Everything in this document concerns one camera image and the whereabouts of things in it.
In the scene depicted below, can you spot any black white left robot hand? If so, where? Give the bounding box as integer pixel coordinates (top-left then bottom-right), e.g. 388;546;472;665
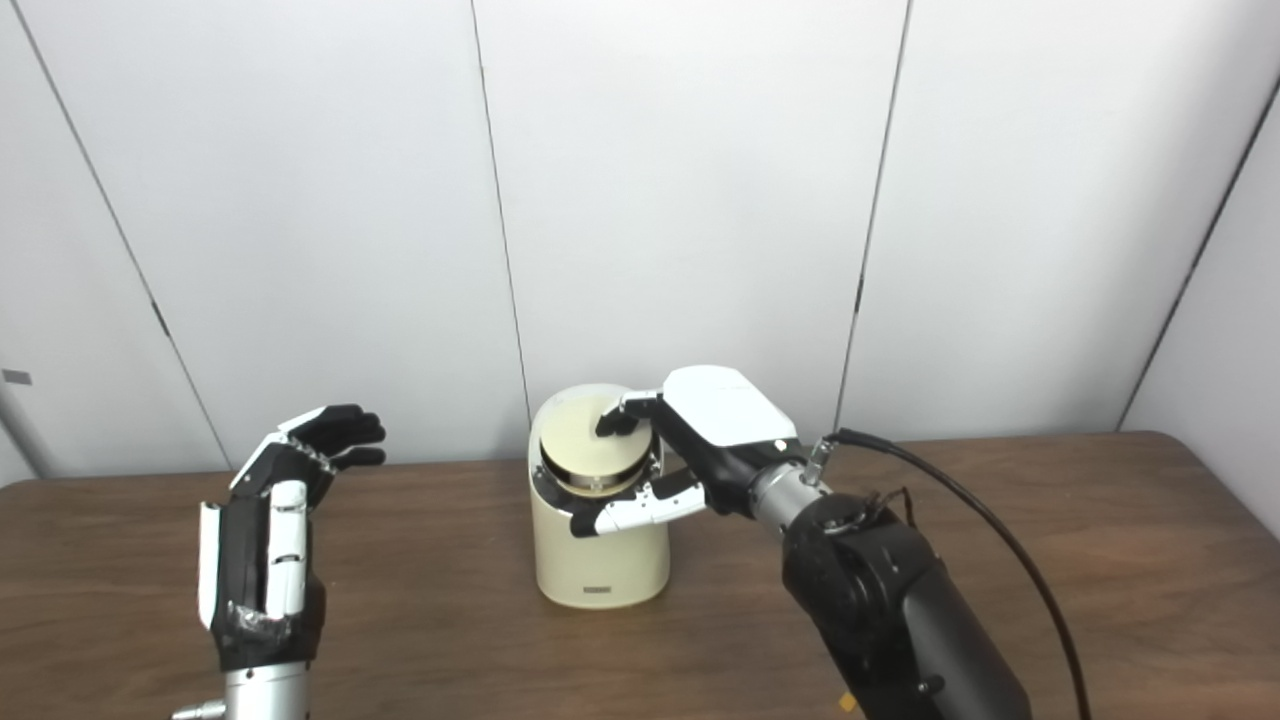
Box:
197;404;387;671

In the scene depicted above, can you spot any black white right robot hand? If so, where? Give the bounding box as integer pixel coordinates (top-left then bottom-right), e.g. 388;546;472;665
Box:
570;365;806;539

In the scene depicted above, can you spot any cream round bin lid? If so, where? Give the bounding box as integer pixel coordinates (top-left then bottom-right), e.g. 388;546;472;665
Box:
540;396;656;498

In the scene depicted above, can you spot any cream-colored round bin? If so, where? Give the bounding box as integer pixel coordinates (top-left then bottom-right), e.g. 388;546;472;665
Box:
528;384;671;609

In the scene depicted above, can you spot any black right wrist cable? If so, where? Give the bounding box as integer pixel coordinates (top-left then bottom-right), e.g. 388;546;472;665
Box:
808;428;1093;720

